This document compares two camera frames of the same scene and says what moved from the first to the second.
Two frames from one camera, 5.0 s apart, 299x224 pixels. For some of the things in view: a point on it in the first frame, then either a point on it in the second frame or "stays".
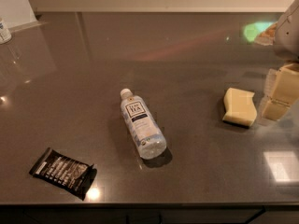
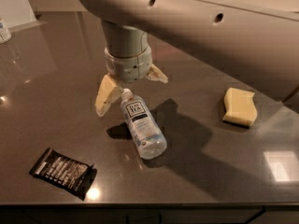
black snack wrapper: (64, 173) stays
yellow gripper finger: (283, 91) → (127, 69)
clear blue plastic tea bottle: (142, 126) stays
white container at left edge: (6, 35) stays
